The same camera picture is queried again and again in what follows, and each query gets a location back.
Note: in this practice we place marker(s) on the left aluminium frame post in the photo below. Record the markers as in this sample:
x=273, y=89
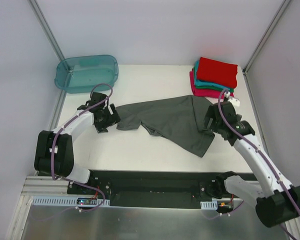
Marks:
x=46, y=29

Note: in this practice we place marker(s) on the right white cable duct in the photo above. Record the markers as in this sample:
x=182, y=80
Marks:
x=209, y=205

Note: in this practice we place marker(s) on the left white cable duct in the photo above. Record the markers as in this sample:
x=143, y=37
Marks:
x=58, y=201

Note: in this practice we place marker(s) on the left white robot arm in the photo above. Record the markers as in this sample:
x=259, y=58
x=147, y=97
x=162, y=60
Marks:
x=54, y=150

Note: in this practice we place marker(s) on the green folded t shirt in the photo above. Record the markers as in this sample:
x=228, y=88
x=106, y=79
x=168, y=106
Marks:
x=213, y=74

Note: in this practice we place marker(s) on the red folded t shirt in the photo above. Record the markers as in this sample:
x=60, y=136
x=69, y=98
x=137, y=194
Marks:
x=217, y=72

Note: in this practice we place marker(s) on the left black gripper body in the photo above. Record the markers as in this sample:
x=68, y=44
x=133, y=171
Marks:
x=106, y=119

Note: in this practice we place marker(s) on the teal plastic bin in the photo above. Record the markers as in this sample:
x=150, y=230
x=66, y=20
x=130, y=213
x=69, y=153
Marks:
x=76, y=75

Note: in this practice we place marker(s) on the right aluminium frame post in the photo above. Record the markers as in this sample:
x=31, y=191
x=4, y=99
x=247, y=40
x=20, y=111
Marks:
x=268, y=32

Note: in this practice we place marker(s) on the teal folded t shirt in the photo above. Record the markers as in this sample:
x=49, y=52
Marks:
x=200, y=83

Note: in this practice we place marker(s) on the pink folded t shirt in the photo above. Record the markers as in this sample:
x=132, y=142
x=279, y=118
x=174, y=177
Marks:
x=207, y=93

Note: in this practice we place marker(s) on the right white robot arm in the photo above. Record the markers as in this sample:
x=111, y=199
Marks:
x=275, y=199

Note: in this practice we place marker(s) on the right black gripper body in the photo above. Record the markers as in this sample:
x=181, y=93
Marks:
x=212, y=122

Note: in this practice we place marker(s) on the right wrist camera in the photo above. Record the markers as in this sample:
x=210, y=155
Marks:
x=228, y=97

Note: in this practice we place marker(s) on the grey t shirt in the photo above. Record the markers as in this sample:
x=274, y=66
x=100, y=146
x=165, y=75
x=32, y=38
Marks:
x=178, y=119

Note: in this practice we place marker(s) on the aluminium frame post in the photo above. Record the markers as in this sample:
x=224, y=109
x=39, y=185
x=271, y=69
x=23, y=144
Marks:
x=268, y=32
x=46, y=29

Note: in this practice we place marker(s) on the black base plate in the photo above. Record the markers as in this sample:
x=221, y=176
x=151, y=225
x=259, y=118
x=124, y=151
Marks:
x=150, y=189

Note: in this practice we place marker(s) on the white cable duct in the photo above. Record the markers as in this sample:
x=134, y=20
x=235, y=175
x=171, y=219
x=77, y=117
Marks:
x=58, y=201
x=209, y=205

